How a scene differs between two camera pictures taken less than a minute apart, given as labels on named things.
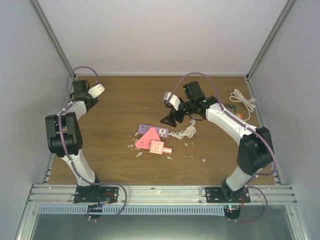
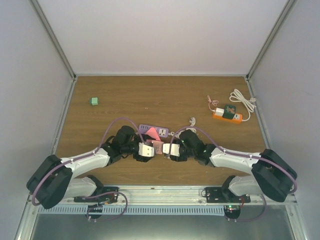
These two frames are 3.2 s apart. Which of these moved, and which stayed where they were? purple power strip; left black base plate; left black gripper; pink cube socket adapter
Moved: left black gripper
Stayed: pink cube socket adapter; purple power strip; left black base plate
